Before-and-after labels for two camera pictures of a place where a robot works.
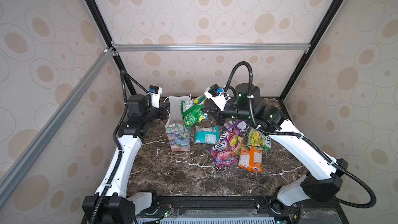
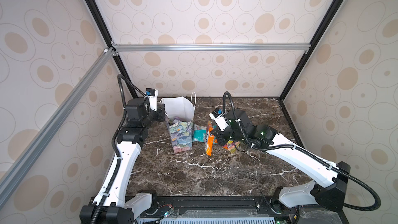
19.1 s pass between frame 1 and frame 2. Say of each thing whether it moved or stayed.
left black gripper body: stayed
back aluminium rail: stayed
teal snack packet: stayed
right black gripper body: moved
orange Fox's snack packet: moved
